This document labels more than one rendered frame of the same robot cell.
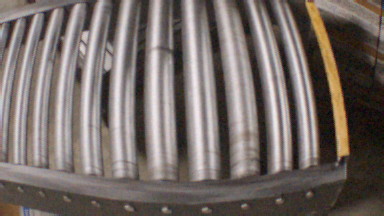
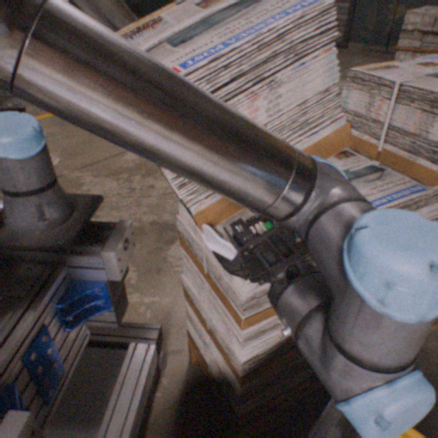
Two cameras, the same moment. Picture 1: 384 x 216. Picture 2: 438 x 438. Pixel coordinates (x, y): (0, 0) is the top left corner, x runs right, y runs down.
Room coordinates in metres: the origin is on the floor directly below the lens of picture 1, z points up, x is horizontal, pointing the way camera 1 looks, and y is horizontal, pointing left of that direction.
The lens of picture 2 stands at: (1.11, 0.05, 1.30)
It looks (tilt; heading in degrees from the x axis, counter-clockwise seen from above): 35 degrees down; 316
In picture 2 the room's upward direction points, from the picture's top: straight up
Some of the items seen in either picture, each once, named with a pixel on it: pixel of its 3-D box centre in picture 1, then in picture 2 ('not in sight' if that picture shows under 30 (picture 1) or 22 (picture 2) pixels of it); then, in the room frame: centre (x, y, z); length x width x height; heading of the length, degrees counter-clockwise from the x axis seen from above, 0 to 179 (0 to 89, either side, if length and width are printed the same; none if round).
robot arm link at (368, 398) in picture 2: not in sight; (360, 364); (1.17, -0.18, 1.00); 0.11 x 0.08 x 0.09; 159
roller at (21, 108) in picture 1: (23, 87); not in sight; (0.88, 0.38, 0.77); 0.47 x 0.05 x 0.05; 5
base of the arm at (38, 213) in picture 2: not in sight; (34, 198); (1.93, -0.13, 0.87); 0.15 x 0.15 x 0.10
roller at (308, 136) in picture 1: (300, 76); not in sight; (0.92, -0.20, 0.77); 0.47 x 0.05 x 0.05; 5
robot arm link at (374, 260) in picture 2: not in sight; (375, 274); (1.18, -0.19, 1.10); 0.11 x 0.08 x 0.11; 147
